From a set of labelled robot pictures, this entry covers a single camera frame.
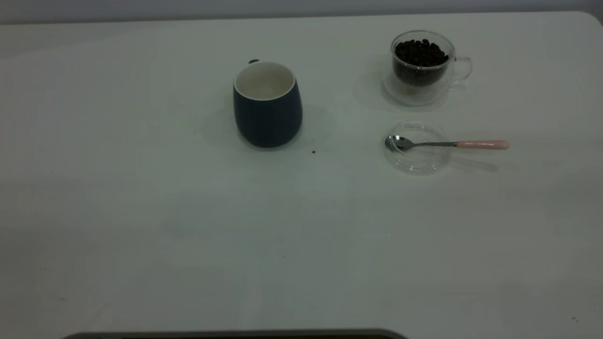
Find dark blue ceramic mug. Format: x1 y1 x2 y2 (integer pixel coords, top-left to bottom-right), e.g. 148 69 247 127
233 59 303 148

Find metal spoon with pink handle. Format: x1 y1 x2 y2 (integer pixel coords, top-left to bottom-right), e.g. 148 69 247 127
385 135 510 152

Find dark roasted coffee beans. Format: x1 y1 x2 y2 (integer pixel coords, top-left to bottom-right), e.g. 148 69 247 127
394 39 449 88

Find clear glass saucer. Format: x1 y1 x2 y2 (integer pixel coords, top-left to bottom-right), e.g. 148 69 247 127
383 121 453 176

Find clear glass cup with handle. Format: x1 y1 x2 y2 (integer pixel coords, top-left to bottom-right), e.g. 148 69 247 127
383 30 473 106

